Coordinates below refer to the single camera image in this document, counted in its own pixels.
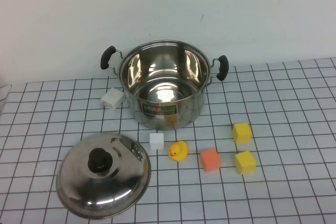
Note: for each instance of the stainless steel lid black knob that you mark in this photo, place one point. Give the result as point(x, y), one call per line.
point(120, 182)

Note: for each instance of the white foam cube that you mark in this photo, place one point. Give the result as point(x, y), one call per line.
point(156, 142)

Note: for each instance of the yellow rubber duck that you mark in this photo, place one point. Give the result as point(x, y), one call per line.
point(179, 150)

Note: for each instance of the white power adapter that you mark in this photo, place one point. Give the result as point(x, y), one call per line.
point(113, 99)

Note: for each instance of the orange foam cube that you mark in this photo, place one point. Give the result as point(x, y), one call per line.
point(210, 160)

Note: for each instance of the yellow foam cube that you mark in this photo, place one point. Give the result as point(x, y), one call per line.
point(242, 133)
point(245, 163)

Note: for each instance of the white black-grid tablecloth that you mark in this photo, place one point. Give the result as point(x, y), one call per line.
point(288, 129)

